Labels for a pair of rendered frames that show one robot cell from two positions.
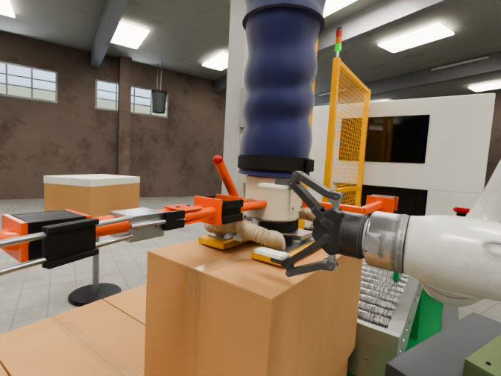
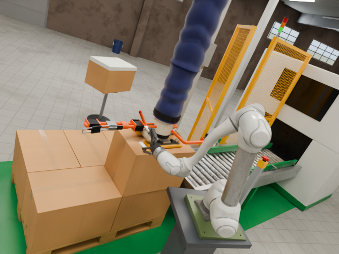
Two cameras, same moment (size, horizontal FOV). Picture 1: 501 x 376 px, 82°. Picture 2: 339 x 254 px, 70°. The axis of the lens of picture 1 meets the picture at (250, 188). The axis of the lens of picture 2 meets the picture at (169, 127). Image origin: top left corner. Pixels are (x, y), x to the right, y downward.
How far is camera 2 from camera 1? 1.26 m
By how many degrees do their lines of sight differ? 21
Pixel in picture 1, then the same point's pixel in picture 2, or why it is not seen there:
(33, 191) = (79, 33)
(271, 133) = (163, 106)
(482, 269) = (163, 166)
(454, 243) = (163, 159)
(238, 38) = not seen: hidden behind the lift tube
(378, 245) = (155, 153)
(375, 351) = not seen: hidden behind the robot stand
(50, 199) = (90, 68)
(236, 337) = (127, 161)
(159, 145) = (169, 23)
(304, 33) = (185, 76)
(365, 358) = not seen: hidden behind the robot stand
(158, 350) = (111, 155)
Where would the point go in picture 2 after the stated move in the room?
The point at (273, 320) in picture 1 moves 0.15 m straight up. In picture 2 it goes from (136, 160) to (142, 143)
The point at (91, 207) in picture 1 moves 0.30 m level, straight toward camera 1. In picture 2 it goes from (107, 80) to (106, 87)
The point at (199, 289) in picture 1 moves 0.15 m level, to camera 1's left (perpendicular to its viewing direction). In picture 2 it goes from (124, 144) to (108, 136)
